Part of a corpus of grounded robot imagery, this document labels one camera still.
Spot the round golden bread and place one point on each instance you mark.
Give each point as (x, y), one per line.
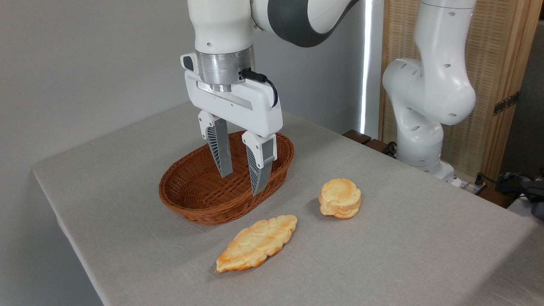
(340, 197)

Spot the wooden bamboo folding screen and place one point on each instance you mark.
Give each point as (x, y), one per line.
(495, 55)

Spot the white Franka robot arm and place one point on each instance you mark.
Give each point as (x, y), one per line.
(429, 89)

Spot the metal screen hinge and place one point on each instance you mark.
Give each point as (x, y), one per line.
(505, 103)

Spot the brown wicker oval basket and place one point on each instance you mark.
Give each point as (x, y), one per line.
(199, 193)

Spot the black power plug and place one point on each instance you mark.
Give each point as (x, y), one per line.
(480, 180)

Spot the dark grey bag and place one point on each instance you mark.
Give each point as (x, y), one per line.
(529, 191)

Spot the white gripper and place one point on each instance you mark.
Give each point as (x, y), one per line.
(255, 108)

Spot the leaf-shaped golden bread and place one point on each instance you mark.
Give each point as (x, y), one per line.
(257, 242)

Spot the grey linen tablecloth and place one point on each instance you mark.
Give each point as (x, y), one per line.
(382, 255)

